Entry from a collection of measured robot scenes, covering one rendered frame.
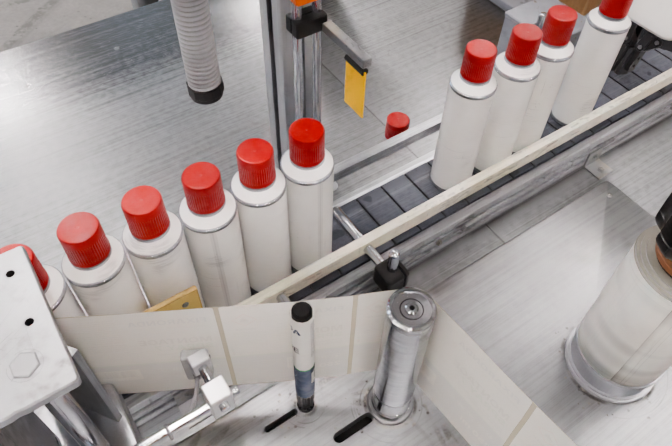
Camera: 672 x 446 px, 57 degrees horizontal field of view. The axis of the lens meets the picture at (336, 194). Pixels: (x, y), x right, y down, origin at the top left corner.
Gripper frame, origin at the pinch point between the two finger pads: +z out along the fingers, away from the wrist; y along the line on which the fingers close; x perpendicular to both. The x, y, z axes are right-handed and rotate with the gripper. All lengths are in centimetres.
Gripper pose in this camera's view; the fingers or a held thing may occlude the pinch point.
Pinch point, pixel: (625, 59)
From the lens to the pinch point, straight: 96.5
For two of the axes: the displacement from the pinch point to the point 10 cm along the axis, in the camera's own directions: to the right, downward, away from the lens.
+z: -3.0, 7.4, 5.9
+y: 5.6, 6.5, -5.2
